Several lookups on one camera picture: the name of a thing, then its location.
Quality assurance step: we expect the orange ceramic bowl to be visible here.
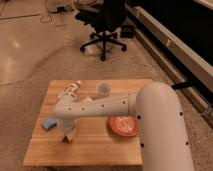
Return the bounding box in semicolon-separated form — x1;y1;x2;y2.
108;116;138;137

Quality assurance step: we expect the black office chair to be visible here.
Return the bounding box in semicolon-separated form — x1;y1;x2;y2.
75;0;127;61

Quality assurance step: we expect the floor cable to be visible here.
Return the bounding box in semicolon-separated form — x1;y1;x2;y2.
0;0;54;25

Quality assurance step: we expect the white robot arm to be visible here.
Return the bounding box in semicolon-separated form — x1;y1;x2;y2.
53;82;194;171

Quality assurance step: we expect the wooden table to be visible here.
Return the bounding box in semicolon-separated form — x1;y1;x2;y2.
22;78;154;168

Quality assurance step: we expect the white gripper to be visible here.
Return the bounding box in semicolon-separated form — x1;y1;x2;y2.
57;119;76;138

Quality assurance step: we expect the black box on floor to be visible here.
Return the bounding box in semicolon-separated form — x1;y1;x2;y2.
120;25;134;38

